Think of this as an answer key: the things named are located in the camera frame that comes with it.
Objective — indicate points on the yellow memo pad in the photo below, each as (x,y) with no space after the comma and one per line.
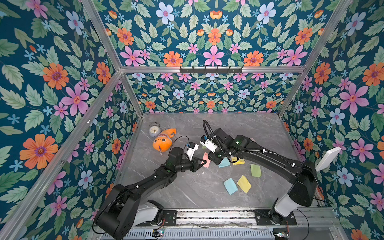
(237,161)

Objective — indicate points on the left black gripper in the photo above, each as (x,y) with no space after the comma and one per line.
(193,166)

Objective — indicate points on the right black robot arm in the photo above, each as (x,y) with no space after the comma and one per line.
(302,176)

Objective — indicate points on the pink memo pad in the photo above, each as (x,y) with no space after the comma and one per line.
(205,158)

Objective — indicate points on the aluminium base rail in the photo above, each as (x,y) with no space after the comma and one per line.
(240,224)

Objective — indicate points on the black hook rail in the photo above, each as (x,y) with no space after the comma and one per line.
(210,70)

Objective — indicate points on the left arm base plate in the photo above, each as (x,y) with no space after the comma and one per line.
(165,218)

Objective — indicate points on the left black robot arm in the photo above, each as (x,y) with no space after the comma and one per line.
(122,209)

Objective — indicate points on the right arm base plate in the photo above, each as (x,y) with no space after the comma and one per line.
(266,217)

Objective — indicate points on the blue memo pad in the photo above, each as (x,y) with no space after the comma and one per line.
(224,163)

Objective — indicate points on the torn green sheet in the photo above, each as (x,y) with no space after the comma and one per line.
(256,171)

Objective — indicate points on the torn yellow sheet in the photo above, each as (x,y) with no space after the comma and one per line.
(244,184)

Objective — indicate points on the orange fish plush toy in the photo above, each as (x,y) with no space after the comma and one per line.
(164,141)

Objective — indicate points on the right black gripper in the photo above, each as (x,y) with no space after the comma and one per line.
(214,156)

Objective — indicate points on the small white alarm clock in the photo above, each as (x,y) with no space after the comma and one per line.
(154,129)

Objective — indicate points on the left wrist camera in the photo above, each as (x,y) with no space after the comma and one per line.
(192,148)

